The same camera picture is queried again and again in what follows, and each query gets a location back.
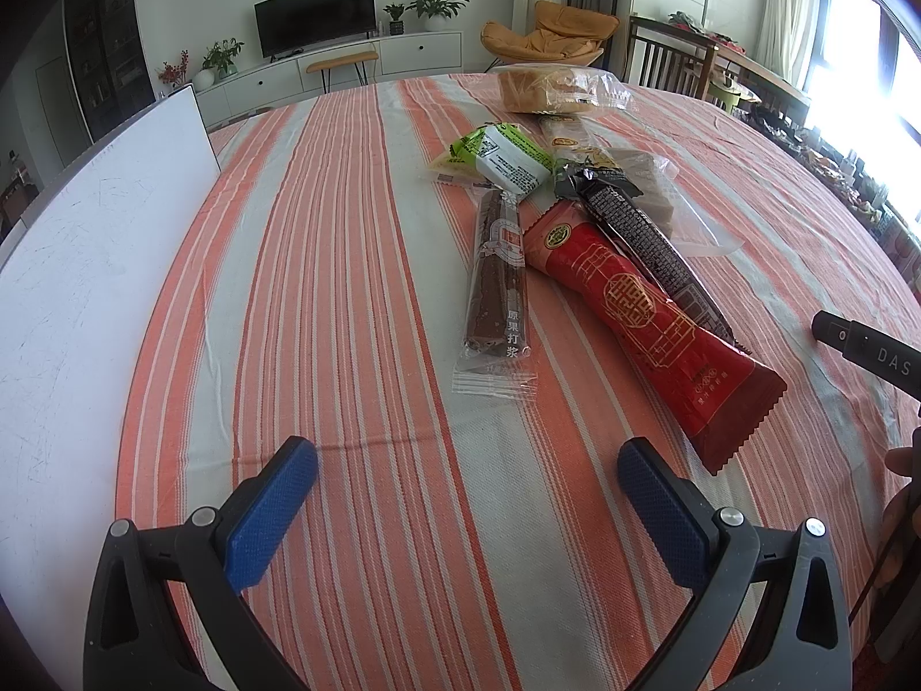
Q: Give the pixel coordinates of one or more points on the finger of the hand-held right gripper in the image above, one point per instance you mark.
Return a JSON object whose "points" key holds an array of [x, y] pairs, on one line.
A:
{"points": [[831, 331]]}

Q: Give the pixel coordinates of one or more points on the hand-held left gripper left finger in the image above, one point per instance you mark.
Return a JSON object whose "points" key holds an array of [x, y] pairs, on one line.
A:
{"points": [[273, 511]]}

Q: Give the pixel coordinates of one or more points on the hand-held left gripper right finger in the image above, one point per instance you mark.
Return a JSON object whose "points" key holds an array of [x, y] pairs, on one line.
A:
{"points": [[665, 518]]}

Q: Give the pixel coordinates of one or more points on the red snack packet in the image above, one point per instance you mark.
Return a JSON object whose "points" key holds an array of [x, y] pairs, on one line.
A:
{"points": [[647, 317]]}

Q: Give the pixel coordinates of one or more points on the black snack packet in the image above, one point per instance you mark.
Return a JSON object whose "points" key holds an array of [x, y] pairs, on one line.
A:
{"points": [[640, 230]]}

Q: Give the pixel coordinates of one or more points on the clear bag of brown cakes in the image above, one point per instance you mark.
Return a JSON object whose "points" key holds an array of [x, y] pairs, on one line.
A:
{"points": [[647, 180]]}

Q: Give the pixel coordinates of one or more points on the brown stick snack clear wrapper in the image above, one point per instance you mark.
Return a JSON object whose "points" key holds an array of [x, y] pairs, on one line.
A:
{"points": [[496, 281]]}

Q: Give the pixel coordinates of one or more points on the small beige snack packet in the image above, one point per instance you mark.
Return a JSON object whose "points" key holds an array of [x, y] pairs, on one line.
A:
{"points": [[565, 133]]}

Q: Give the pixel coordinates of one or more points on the green snack packet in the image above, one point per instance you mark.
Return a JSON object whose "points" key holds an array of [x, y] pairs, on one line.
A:
{"points": [[504, 155]]}

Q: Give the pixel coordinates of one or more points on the bagged bread loaf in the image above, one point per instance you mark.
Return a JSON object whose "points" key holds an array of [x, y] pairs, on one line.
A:
{"points": [[547, 90]]}

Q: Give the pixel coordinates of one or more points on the person's right hand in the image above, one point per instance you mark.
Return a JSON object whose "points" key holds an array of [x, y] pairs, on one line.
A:
{"points": [[905, 462]]}

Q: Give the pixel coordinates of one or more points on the row of assorted sideboard clutter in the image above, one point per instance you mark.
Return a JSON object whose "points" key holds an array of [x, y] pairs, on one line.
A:
{"points": [[849, 173]]}

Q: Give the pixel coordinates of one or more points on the orange striped tablecloth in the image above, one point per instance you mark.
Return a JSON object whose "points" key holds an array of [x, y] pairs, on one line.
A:
{"points": [[360, 266]]}

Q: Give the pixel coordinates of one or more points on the window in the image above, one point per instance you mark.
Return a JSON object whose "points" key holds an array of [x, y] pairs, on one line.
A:
{"points": [[863, 72]]}

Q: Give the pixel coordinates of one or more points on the wooden dining table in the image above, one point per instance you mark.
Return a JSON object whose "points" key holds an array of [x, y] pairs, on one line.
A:
{"points": [[763, 75]]}

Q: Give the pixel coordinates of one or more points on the white board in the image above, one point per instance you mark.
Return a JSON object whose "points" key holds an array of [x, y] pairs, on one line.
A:
{"points": [[86, 266]]}

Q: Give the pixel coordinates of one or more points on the dark wooden dining chair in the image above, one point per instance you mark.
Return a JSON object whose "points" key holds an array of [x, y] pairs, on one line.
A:
{"points": [[669, 57]]}

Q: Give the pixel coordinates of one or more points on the white curtain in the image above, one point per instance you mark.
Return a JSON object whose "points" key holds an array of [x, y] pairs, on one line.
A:
{"points": [[784, 0]]}

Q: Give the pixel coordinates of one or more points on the orange lounge chair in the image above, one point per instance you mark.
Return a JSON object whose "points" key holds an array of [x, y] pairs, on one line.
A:
{"points": [[554, 32]]}

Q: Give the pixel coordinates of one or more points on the red flower arrangement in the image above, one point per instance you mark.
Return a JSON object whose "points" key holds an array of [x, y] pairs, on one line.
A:
{"points": [[173, 72]]}

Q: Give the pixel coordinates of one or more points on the potted plant white round vase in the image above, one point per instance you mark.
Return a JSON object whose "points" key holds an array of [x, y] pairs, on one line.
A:
{"points": [[219, 57]]}

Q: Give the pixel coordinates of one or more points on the wooden stool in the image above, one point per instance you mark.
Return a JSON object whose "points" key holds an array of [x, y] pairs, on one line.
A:
{"points": [[342, 57]]}

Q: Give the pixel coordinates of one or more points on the white television cabinet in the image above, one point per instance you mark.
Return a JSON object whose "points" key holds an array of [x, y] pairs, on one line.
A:
{"points": [[417, 54]]}

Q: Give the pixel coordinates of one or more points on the black television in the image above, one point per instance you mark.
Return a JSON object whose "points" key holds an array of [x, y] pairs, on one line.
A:
{"points": [[316, 14]]}

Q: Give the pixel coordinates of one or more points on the dark display cabinet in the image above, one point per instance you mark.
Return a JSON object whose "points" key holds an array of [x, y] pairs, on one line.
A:
{"points": [[108, 36]]}

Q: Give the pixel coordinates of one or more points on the small potted plant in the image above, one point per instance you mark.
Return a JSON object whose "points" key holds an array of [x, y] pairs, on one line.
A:
{"points": [[395, 18]]}

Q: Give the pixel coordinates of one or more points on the large leafy potted plant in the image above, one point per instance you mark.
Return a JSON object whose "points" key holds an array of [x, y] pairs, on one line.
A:
{"points": [[435, 7]]}

